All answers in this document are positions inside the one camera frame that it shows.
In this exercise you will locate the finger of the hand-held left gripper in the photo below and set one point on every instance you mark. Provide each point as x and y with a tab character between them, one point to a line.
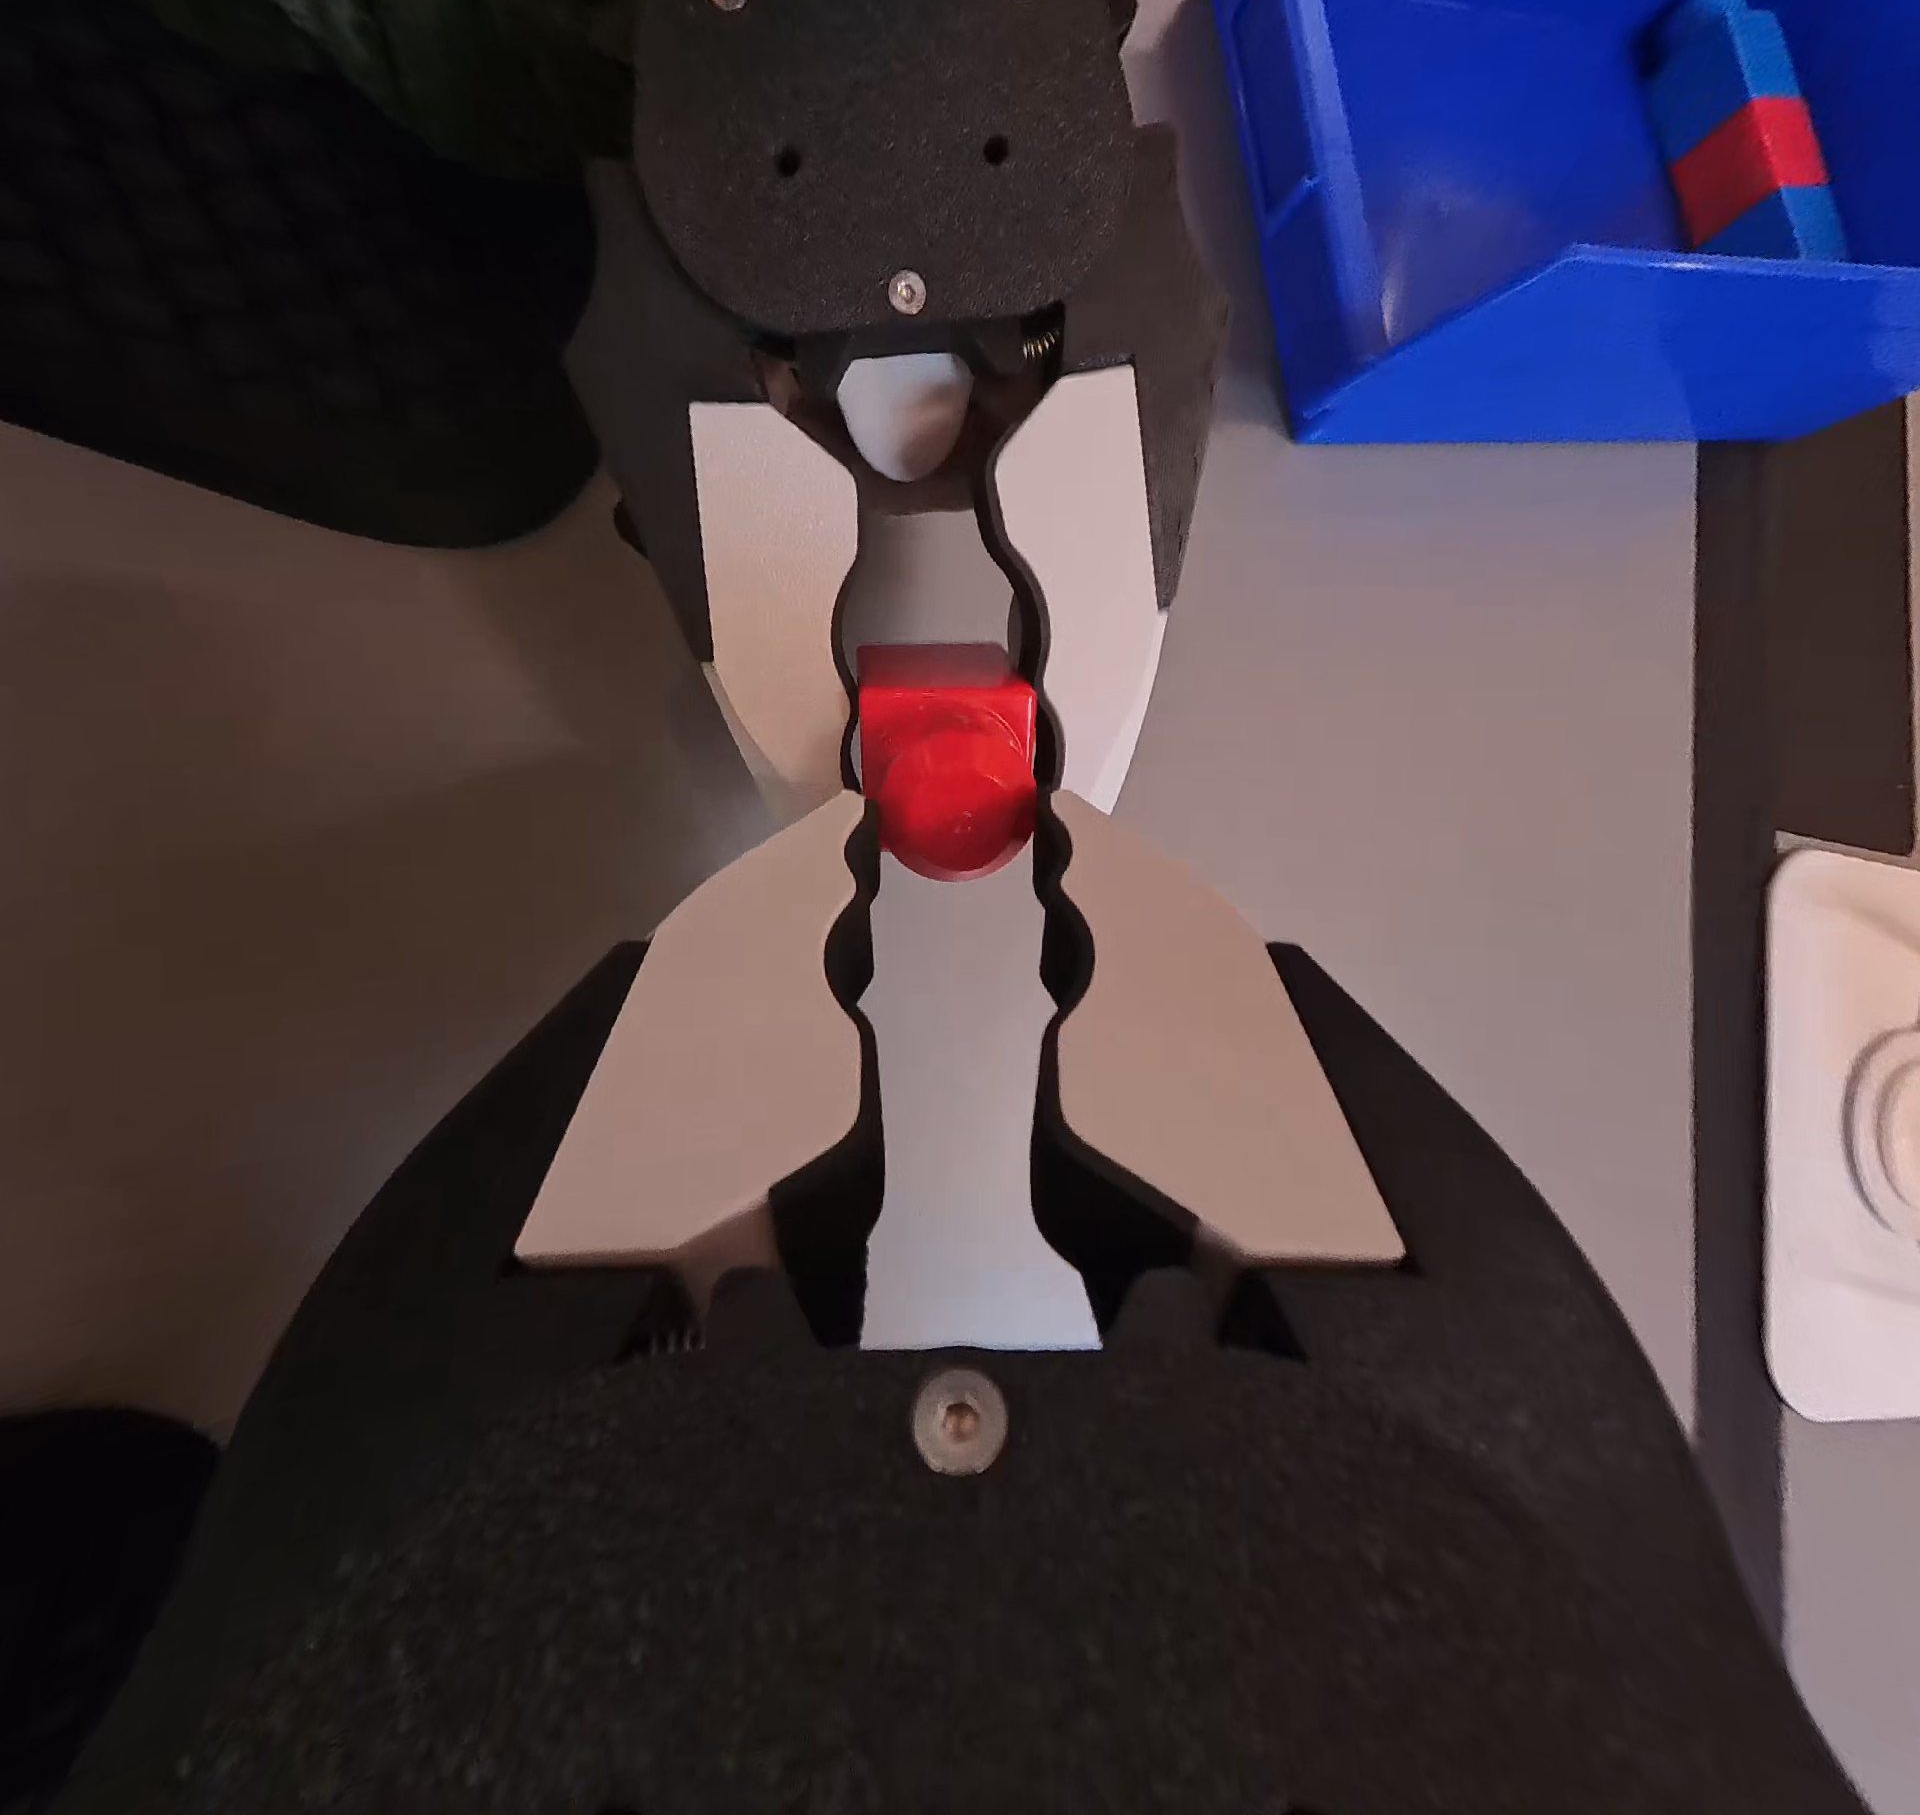
766	569
1088	539

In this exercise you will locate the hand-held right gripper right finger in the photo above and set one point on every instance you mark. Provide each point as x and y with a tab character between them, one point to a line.
1231	1096

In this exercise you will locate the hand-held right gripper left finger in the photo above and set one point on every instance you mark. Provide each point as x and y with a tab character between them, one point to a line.
677	1096

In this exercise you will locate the blue plastic bin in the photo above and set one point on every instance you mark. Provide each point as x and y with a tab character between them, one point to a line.
1425	195

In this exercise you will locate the black textured pad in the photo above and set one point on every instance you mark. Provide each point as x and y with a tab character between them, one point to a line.
225	313

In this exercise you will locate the person's black pants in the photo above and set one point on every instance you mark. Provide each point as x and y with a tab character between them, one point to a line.
77	1589

